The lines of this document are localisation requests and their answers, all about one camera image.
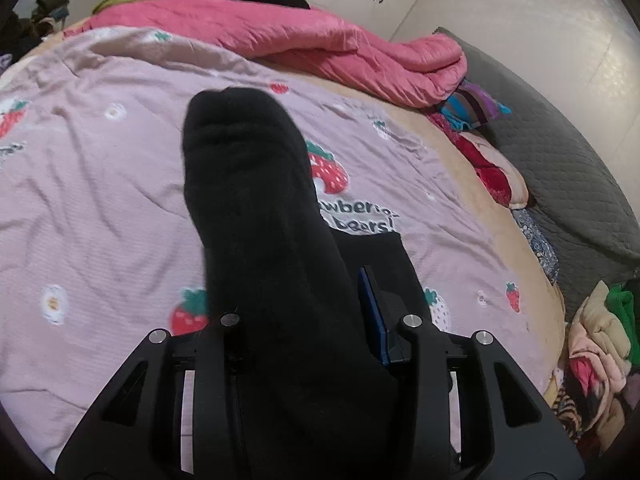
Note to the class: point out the pink strawberry print bed sheet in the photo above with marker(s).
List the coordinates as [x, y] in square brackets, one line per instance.
[100, 185]

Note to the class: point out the pink quilt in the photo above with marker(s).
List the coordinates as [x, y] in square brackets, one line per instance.
[300, 35]

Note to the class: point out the dark patterned garment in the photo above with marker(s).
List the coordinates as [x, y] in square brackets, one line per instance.
[585, 415]

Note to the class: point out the colourful striped cloth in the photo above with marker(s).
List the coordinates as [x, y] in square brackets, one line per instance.
[475, 105]

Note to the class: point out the beige garment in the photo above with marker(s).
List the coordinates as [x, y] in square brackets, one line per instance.
[600, 330]

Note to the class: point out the red cloth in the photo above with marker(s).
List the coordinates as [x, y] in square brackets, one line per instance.
[485, 165]

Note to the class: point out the black sweater with orange patches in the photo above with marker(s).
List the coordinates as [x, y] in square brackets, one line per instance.
[250, 185]

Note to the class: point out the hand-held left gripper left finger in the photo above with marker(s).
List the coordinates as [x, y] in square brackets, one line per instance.
[220, 340]

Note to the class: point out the blue floral cloth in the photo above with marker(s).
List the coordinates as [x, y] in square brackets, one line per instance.
[540, 245]

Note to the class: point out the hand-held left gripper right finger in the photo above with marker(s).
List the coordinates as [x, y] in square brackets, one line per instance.
[374, 310]

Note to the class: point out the green garment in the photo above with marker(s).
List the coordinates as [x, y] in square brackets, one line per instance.
[625, 310]

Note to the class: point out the grey quilted pillow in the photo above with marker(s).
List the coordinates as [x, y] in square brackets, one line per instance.
[560, 160]

